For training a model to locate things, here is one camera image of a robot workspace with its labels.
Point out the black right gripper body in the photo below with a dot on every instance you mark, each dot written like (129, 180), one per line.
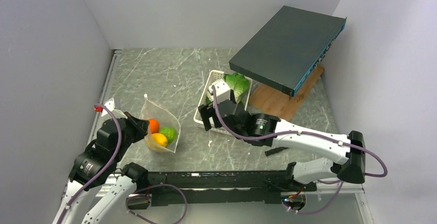
(237, 132)

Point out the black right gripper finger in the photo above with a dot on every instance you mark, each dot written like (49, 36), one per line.
(205, 116)
(205, 107)

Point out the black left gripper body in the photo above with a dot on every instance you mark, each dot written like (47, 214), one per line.
(134, 132)

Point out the orange tangerine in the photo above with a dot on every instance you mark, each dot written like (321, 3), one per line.
(154, 126)

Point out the yellow lemon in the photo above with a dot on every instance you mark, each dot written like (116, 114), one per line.
(160, 139)

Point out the polka dot zip top bag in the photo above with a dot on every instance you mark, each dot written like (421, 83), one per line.
(165, 118)

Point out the light green round fruit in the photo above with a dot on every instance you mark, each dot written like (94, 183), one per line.
(170, 133)

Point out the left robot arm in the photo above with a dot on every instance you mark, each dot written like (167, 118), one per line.
(92, 168)

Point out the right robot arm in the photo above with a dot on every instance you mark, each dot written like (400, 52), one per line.
(341, 156)

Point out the wooden cutting board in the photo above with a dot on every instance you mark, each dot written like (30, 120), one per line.
(277, 103)

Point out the white perforated plastic basket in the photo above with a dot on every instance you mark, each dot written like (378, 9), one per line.
(215, 75)

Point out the green white cabbage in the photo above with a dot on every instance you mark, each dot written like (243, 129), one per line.
(238, 83)

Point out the black hammer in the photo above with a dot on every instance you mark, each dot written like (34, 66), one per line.
(274, 151)

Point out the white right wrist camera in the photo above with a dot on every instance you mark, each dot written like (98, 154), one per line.
(222, 90)

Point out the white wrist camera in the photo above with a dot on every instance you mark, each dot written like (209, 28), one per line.
(113, 105)
(222, 90)

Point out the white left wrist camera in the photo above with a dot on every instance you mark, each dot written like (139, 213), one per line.
(113, 105)

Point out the aluminium frame profile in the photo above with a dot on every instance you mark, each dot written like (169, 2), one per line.
(102, 89)

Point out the dark network switch box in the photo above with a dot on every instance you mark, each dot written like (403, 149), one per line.
(286, 50)

